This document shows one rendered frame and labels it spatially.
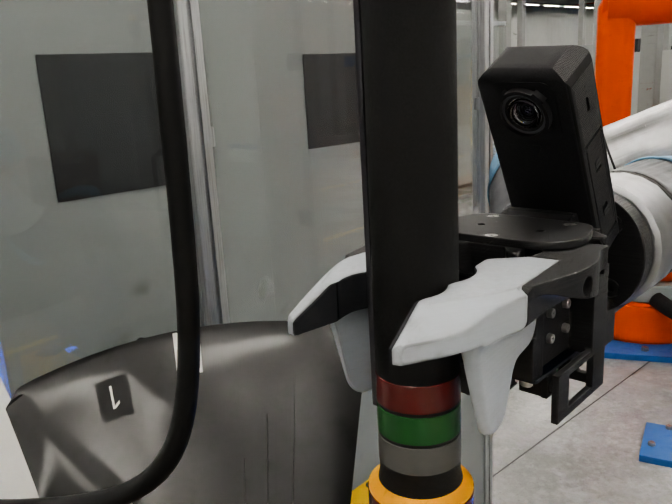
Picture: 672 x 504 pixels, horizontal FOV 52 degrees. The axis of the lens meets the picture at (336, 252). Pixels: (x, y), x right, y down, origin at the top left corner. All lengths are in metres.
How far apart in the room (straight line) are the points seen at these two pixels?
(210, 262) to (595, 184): 0.82
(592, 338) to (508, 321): 0.10
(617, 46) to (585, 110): 3.91
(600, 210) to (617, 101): 3.92
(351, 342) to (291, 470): 0.14
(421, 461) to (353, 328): 0.06
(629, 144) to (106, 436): 0.44
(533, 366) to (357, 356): 0.08
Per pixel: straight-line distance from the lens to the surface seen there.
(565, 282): 0.27
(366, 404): 1.47
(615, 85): 4.25
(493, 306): 0.24
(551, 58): 0.32
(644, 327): 4.20
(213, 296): 1.10
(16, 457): 0.63
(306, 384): 0.43
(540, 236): 0.31
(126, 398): 0.45
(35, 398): 0.47
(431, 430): 0.27
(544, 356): 0.32
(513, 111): 0.32
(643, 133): 0.60
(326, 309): 0.26
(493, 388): 0.26
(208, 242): 1.08
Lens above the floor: 1.58
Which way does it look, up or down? 14 degrees down
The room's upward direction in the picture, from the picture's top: 3 degrees counter-clockwise
